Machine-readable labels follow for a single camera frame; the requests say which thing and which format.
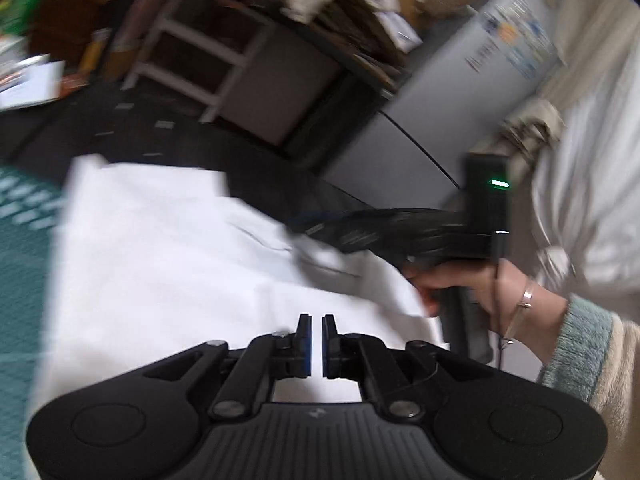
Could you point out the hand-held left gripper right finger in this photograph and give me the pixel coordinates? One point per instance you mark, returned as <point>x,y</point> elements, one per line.
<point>327,350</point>

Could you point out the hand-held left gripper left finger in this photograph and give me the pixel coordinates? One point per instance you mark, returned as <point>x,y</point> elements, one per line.
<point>306,350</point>

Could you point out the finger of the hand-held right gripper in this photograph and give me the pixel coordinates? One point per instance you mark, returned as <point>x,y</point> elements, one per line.
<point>360,230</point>

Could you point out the white shirt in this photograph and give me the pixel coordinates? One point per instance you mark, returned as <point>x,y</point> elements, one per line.
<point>175,260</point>

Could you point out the person's right forearm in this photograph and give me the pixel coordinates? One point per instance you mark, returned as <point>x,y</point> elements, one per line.
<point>580,350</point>

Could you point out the person's right hand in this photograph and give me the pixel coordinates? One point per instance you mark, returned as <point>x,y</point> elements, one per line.
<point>500,290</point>

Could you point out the silver refrigerator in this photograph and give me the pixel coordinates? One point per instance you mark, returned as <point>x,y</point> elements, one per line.
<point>430,110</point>

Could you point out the white curtain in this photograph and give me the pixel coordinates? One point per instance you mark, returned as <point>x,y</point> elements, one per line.
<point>590,160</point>

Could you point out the cluster of fridge magnets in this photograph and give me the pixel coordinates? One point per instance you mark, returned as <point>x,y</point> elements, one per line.
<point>505,35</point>

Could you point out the black-framed wooden desk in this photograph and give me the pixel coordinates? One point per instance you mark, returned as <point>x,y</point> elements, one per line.
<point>320,45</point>

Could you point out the stack of flattened cardboard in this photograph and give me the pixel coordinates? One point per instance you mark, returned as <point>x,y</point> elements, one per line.
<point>370,30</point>

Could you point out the white plastic drawer unit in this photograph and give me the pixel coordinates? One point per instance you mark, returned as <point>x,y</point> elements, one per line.
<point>200,60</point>

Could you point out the green cutting mat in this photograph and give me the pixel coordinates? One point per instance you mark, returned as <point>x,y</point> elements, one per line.
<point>20,285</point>

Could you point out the yellow paper bag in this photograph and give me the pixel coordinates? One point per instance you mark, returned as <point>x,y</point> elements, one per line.
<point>95,52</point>

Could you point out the white paper cards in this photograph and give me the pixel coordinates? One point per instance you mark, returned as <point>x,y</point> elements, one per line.
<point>35,82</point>

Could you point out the brown wooden drawer cabinet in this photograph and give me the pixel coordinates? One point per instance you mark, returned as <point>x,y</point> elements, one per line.
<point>65,15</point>

